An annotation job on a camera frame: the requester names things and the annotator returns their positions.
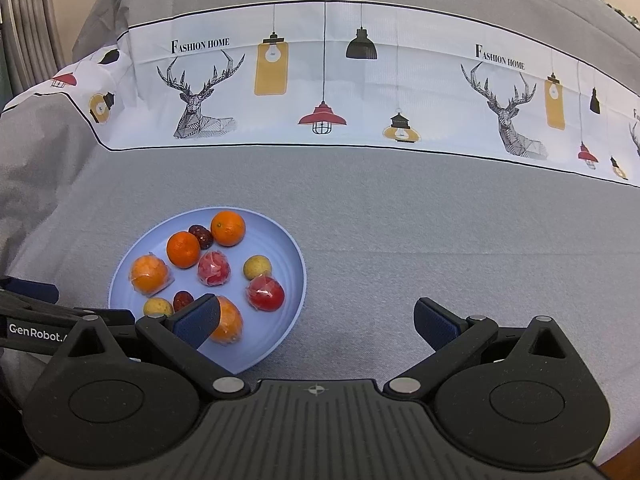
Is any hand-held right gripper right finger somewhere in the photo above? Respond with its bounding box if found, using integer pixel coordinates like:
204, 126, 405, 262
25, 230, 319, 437
382, 297, 584, 402

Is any bare orange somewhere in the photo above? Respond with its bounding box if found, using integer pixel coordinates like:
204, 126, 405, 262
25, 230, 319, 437
166, 231, 201, 269
210, 210, 247, 248

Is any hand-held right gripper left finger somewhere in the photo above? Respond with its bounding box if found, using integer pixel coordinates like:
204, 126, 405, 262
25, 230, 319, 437
54, 294, 251, 402

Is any yellow-green jujube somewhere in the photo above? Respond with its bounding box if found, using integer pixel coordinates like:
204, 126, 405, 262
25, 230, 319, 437
243, 255, 273, 281
143, 297, 175, 317

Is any blue plate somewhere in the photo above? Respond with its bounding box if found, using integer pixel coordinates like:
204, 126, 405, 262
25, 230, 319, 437
107, 206, 307, 375

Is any grey curtain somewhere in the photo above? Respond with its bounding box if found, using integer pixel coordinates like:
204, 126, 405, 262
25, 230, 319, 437
0, 0, 66, 97

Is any plastic-wrapped red apple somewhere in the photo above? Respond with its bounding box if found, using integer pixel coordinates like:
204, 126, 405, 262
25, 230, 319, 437
244, 275, 286, 313
197, 250, 232, 287

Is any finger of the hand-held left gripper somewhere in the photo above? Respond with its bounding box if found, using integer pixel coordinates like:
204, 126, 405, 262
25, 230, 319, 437
0, 296, 137, 327
0, 276, 60, 306

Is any plastic-wrapped orange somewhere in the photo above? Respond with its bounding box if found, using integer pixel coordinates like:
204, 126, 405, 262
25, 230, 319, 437
207, 296, 245, 346
129, 254, 174, 296

